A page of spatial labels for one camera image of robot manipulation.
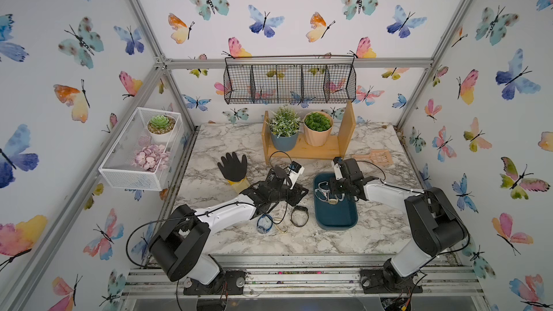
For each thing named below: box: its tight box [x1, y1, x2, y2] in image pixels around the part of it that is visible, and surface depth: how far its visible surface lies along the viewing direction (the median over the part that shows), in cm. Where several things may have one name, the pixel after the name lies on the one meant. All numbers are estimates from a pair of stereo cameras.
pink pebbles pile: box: [131, 143, 172, 172], surface depth 64 cm
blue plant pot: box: [270, 131, 299, 152], surface depth 103 cm
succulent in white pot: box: [146, 114, 176, 143], surface depth 73 cm
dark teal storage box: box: [313, 172, 359, 231], surface depth 93 cm
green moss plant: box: [304, 112, 331, 132], surface depth 99 cm
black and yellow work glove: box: [217, 151, 251, 195], surface depth 106 cm
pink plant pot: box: [303, 111, 335, 147], surface depth 98 cm
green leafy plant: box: [269, 104, 301, 139], surface depth 92 cm
